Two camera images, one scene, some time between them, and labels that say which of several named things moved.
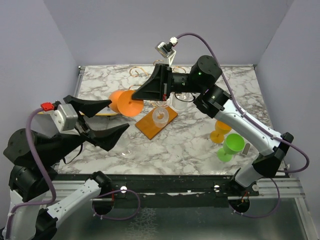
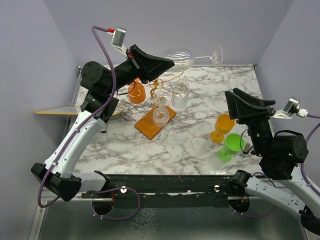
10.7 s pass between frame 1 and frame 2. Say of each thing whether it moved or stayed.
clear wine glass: stayed
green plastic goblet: stayed
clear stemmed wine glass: moved
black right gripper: moved
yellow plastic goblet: stayed
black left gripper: moved
